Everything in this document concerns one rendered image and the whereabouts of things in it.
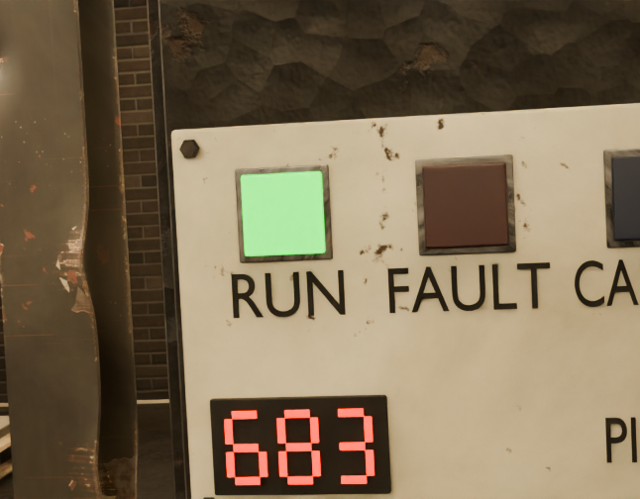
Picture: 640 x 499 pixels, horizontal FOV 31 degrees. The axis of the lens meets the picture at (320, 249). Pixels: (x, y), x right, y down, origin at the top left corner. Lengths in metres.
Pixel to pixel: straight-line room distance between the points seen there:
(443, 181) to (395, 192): 0.02
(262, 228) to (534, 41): 0.15
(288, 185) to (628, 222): 0.15
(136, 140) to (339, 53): 6.26
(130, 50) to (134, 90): 0.23
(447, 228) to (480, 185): 0.02
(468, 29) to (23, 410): 2.77
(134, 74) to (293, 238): 6.31
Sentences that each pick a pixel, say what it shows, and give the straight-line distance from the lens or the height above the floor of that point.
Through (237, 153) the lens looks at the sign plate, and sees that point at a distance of 0.51.
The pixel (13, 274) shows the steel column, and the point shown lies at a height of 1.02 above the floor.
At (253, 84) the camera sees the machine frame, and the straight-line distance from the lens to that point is 0.53.
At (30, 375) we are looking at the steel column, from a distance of 3.19.
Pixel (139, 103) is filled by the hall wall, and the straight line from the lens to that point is 6.78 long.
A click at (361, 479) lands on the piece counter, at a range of 0.51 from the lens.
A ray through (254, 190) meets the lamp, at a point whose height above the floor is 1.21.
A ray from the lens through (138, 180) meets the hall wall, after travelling 6.77.
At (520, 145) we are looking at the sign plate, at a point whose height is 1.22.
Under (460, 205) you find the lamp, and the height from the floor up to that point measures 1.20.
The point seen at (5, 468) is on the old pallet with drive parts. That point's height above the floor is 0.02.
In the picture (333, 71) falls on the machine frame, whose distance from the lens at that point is 0.52.
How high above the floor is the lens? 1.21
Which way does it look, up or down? 3 degrees down
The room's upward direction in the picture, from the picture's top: 3 degrees counter-clockwise
